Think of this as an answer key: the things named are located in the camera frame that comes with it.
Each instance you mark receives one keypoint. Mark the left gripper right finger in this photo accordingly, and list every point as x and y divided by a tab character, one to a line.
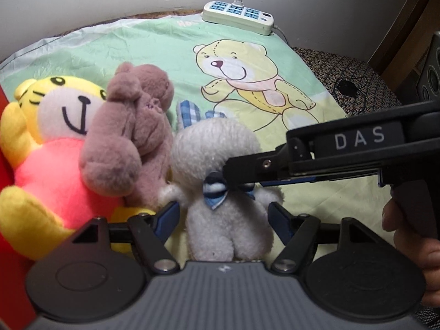
299	235

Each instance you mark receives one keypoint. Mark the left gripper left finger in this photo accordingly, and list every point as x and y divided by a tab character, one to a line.
150	233

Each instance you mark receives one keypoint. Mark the white bunny dark plaid ears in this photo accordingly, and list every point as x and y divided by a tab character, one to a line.
224	222

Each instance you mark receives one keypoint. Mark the mauve teddy bear plush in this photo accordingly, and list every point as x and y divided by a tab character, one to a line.
127	147

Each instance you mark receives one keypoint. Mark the person right hand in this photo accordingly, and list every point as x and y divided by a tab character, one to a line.
424	252

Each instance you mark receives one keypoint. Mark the brown patterned cushion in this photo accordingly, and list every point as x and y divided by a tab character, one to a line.
355	86

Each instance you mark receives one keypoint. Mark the black speaker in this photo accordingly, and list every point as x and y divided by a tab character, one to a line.
428	83

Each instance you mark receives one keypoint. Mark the yellow tiger plush pink belly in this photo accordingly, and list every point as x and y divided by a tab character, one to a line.
42	134

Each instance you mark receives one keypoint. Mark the red cardboard box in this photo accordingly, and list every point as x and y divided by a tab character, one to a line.
16	310

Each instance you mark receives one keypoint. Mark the green bear print bedsheet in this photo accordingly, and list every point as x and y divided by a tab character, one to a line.
257	80

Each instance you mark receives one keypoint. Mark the white blue power strip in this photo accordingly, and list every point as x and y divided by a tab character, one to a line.
241	17

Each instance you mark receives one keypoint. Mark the wooden shelf frame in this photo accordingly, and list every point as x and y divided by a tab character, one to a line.
406	42

